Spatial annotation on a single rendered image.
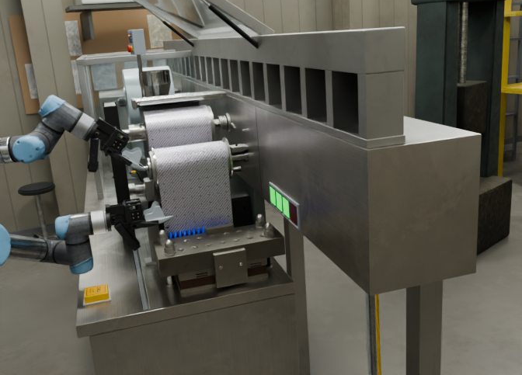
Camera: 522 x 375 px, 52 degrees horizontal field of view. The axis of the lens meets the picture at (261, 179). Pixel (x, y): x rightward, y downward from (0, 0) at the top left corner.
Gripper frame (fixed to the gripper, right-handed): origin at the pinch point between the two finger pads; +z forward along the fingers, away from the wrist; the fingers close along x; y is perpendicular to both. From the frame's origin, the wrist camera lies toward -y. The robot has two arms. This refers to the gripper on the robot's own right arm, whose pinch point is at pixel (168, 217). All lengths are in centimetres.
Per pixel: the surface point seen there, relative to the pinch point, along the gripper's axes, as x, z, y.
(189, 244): -11.8, 4.2, -6.0
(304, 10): 370, 195, 77
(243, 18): -14, 27, 62
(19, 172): 334, -98, -48
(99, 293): -13.0, -25.1, -16.6
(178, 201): -0.2, 3.6, 5.1
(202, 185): -0.2, 12.2, 9.2
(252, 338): -25.9, 19.1, -35.7
